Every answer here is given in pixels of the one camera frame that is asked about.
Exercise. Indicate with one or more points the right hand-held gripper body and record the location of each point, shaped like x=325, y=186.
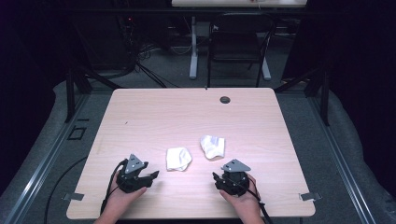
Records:
x=235, y=182

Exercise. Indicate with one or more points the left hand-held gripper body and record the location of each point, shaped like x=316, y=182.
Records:
x=132, y=175

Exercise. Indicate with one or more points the white sock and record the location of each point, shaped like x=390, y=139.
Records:
x=213, y=146
x=178, y=158

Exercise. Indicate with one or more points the person's right hand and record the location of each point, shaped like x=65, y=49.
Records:
x=244, y=203

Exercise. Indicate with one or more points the person's left hand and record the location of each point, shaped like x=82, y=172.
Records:
x=120, y=202

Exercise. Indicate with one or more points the black tape square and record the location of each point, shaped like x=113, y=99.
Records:
x=77, y=133

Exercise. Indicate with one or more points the grey table grommet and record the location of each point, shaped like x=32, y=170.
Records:
x=224, y=100

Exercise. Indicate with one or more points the black metal stand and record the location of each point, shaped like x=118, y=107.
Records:
x=70, y=93
x=324, y=96

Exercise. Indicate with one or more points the white desk leg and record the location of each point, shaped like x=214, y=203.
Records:
x=266, y=70
x=194, y=53

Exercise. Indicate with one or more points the black folding chair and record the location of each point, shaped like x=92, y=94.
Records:
x=235, y=46

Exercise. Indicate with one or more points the white desk top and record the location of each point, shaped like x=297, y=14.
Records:
x=236, y=3

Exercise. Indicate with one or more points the grey metal table bracket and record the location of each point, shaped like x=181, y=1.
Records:
x=73, y=196
x=310, y=196

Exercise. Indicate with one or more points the metal floor rail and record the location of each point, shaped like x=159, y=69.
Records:
x=342, y=161
x=46, y=161

